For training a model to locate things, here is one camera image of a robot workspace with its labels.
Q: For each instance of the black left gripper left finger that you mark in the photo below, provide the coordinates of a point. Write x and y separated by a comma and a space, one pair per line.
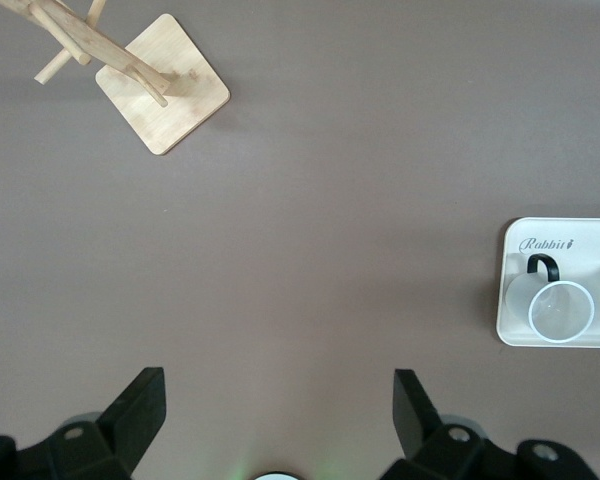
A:
125, 430

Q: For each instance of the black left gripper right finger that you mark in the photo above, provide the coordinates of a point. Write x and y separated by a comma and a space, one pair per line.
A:
430, 445

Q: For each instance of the wooden cup rack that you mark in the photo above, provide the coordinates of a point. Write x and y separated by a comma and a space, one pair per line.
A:
165, 100

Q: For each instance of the white tray with rabbit print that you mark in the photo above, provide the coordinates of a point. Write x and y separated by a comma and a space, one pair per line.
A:
550, 235

